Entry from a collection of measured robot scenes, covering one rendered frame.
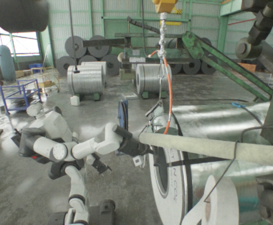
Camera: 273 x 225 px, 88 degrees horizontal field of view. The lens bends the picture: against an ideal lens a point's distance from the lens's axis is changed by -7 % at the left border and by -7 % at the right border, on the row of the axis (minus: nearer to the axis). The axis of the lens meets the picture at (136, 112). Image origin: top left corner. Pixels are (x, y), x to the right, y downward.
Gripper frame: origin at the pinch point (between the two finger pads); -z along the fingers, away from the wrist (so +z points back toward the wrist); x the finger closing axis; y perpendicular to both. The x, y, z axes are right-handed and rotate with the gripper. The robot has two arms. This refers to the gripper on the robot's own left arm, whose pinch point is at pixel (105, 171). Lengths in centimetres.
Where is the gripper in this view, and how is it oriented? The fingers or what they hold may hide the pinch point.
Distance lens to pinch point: 168.2
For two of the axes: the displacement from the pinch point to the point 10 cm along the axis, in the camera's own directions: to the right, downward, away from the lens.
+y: -1.9, -3.3, 9.2
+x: 8.0, -6.0, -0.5
